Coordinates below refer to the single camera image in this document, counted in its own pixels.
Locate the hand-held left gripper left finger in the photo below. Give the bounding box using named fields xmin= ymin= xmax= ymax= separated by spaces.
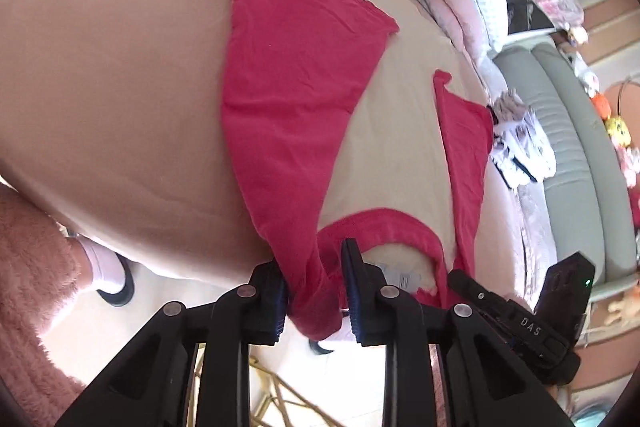
xmin=55 ymin=259 xmax=289 ymax=427

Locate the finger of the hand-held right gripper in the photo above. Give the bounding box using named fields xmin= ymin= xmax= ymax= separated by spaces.
xmin=446 ymin=268 xmax=506 ymax=315

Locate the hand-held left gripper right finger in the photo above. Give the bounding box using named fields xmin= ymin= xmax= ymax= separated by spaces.
xmin=340 ymin=237 xmax=566 ymax=427

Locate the red and cream shirt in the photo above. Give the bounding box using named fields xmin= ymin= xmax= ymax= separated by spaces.
xmin=209 ymin=0 xmax=496 ymax=343

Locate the white printed garment dark trim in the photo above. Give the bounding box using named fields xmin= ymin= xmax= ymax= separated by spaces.
xmin=487 ymin=89 xmax=558 ymax=188

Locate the black shoe with white sock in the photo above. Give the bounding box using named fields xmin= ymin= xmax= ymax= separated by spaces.
xmin=67 ymin=234 xmax=137 ymax=308

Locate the pink plush toy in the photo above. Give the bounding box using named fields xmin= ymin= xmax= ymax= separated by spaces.
xmin=617 ymin=146 xmax=640 ymax=188

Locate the grey padded headboard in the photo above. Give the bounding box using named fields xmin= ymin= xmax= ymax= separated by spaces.
xmin=492 ymin=36 xmax=640 ymax=308

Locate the yellow plush toy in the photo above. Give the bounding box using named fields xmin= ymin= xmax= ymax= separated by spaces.
xmin=604 ymin=116 xmax=632 ymax=148

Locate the orange plush toy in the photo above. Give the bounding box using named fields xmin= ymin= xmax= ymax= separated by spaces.
xmin=592 ymin=92 xmax=615 ymax=118

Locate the white cat plush toy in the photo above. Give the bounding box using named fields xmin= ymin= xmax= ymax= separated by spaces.
xmin=572 ymin=57 xmax=601 ymax=94

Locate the bed with pink sheet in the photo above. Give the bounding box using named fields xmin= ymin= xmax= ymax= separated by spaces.
xmin=0 ymin=0 xmax=531 ymax=308

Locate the hanging pink printed garment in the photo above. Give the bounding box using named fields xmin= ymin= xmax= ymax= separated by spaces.
xmin=515 ymin=0 xmax=585 ymax=30

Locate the gold wire frame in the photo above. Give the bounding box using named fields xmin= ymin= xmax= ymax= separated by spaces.
xmin=197 ymin=344 xmax=361 ymax=427

